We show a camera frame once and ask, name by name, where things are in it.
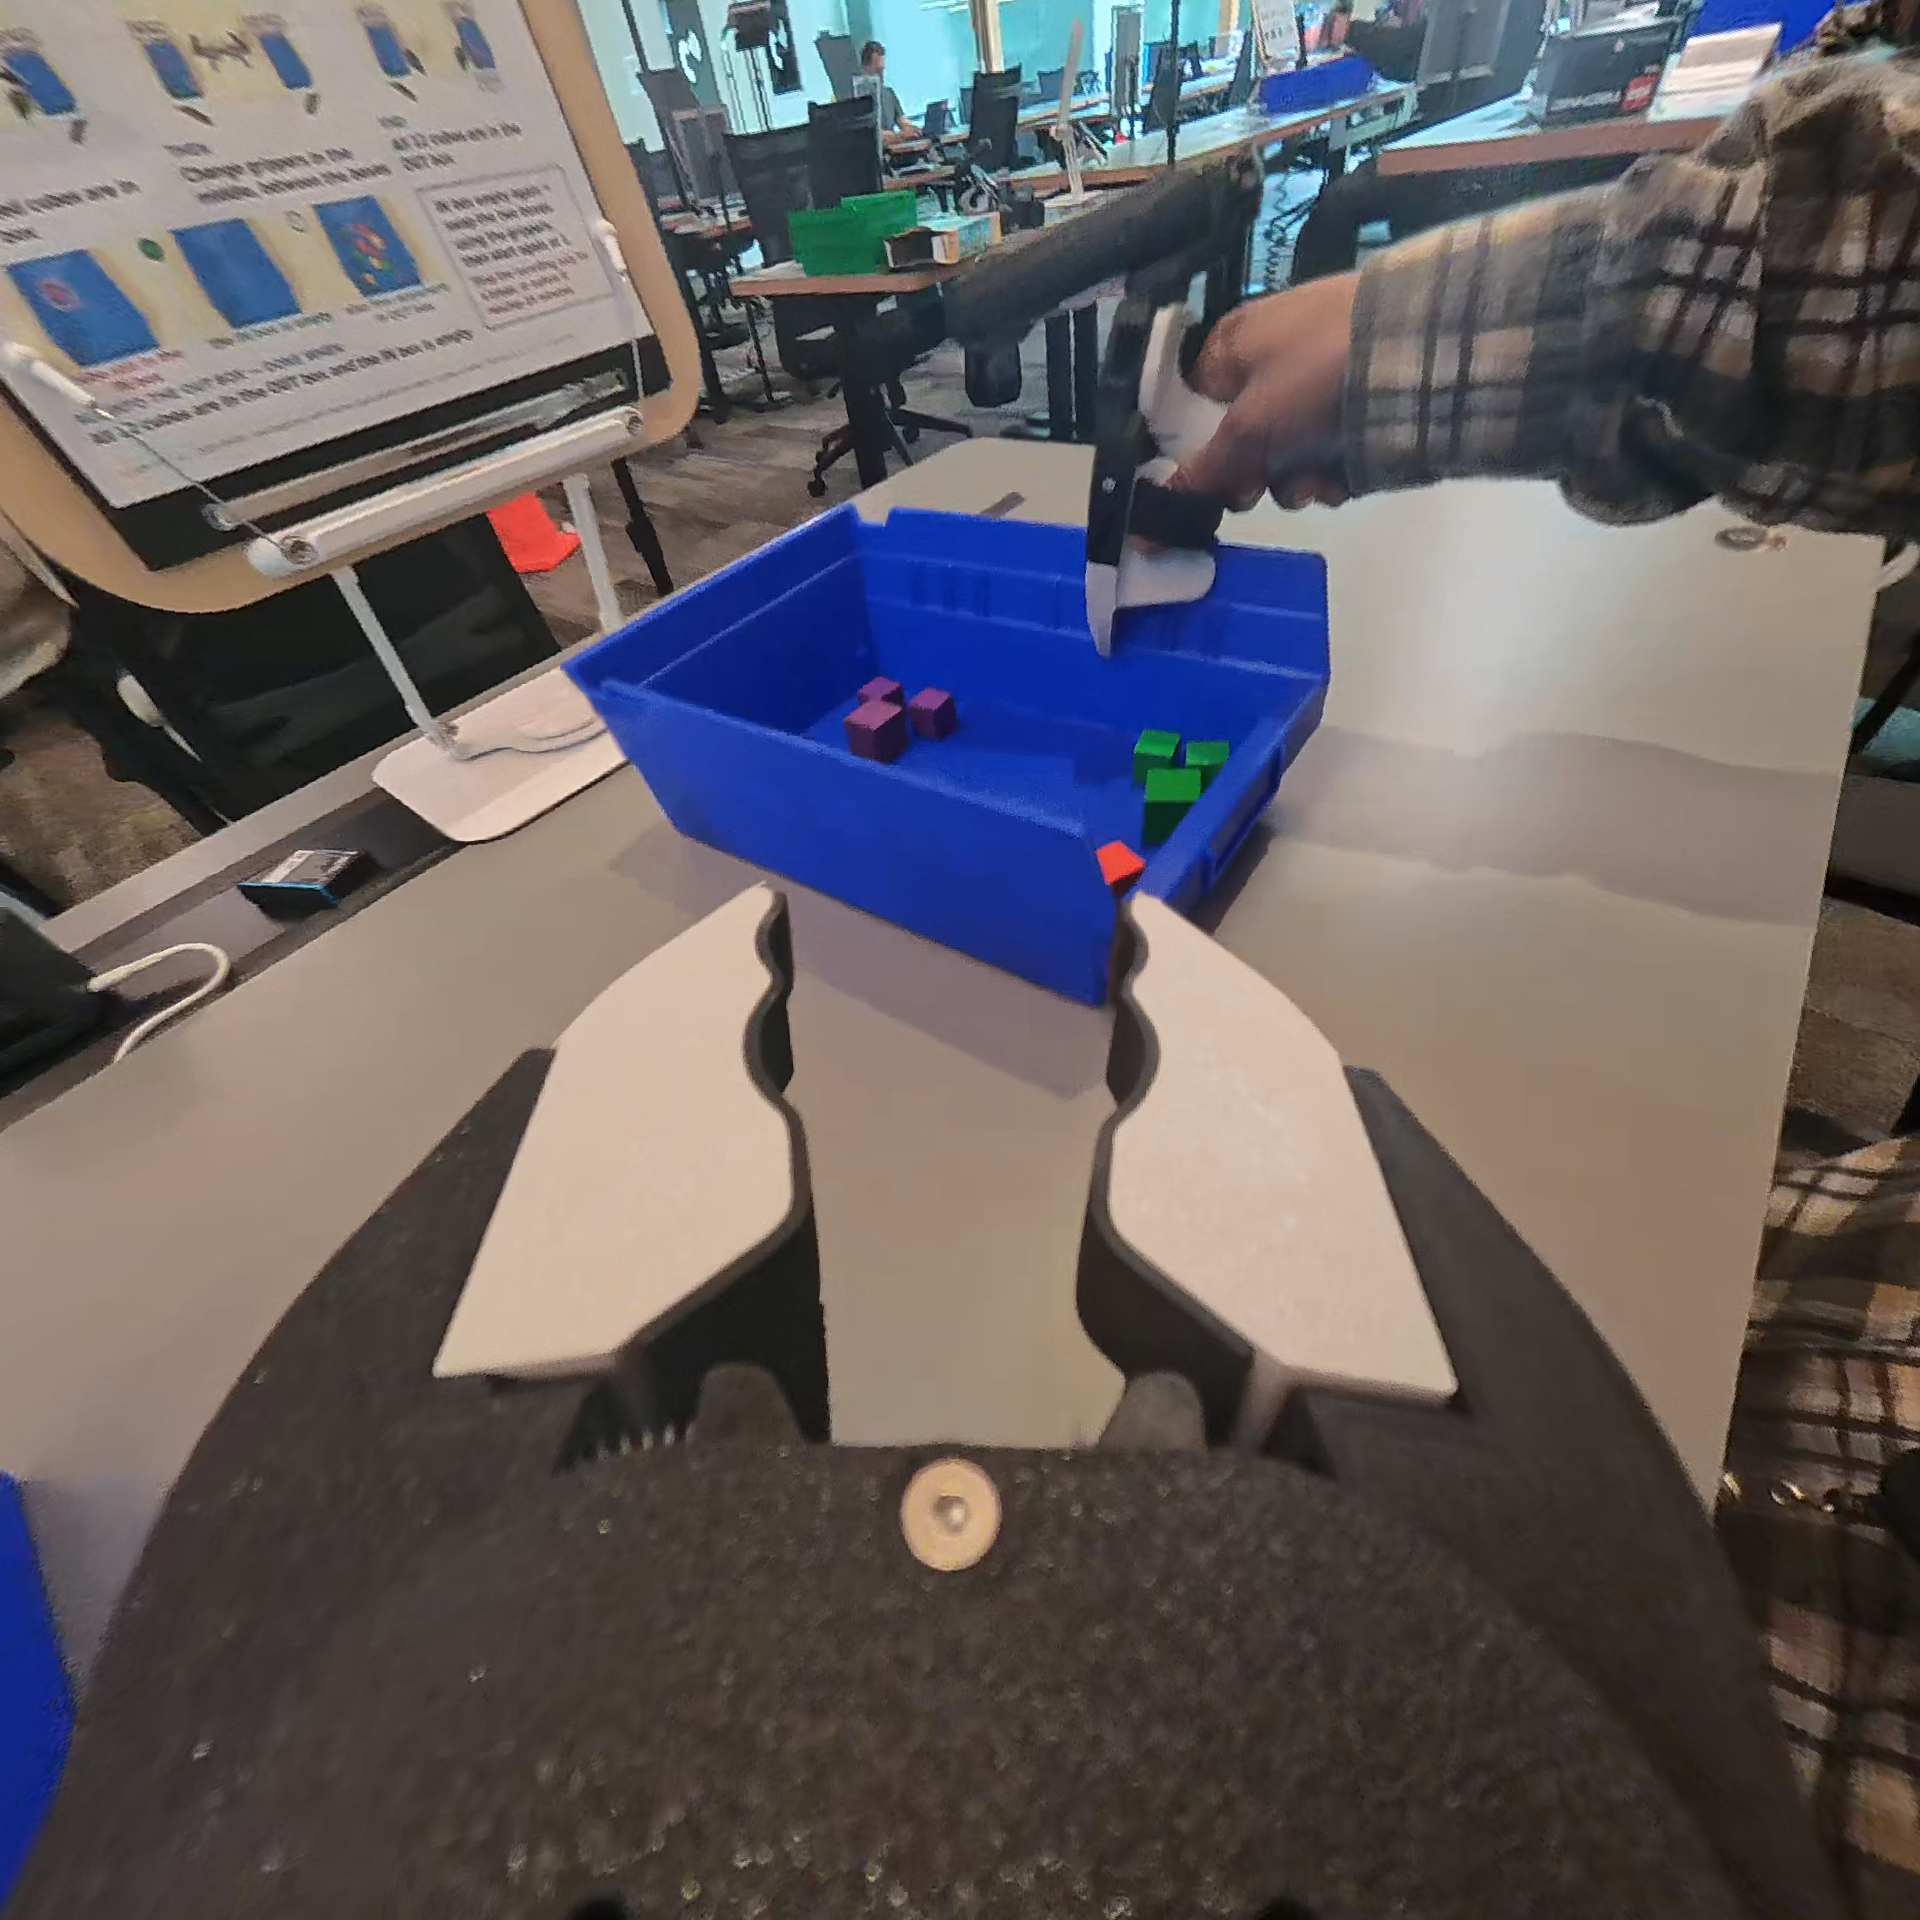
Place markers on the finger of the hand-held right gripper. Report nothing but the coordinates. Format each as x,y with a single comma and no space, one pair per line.
1107,608

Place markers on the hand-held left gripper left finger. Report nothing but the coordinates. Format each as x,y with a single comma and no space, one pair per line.
645,1186

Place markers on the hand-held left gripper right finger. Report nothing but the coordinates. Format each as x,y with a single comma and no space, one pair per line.
1275,1200

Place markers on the large green cube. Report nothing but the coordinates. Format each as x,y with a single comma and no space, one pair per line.
1174,804

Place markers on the red cube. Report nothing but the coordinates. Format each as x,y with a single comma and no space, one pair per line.
1120,868

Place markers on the blue plastic bin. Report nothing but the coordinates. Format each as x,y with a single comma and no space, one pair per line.
930,869
31,1651
1312,88
1755,30

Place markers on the person's right forearm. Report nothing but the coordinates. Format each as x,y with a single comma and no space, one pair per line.
1651,300

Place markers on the person's right hand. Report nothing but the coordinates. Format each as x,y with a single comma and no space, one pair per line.
1282,390

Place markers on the small cardboard box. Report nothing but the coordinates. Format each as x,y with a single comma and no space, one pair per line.
938,240

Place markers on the green plastic crate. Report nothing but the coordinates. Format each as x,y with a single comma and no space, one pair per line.
848,237

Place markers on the wooden desk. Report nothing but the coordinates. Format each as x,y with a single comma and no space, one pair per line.
1499,148
810,282

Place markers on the black office chair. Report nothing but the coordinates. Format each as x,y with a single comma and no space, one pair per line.
773,181

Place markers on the small black blue-edged device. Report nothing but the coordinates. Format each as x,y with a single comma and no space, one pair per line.
301,880

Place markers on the black cardboard box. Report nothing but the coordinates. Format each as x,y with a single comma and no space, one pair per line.
1598,77

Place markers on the orange traffic cone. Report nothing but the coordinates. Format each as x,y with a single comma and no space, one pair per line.
534,536

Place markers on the person's plaid shirt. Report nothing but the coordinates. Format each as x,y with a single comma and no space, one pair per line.
1830,1426

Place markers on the black round device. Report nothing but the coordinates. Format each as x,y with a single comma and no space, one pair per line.
37,1004

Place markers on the round metal table grommet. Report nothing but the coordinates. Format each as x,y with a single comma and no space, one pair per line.
1751,538

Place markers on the wood-framed instruction board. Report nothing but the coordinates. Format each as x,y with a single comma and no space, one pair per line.
301,224

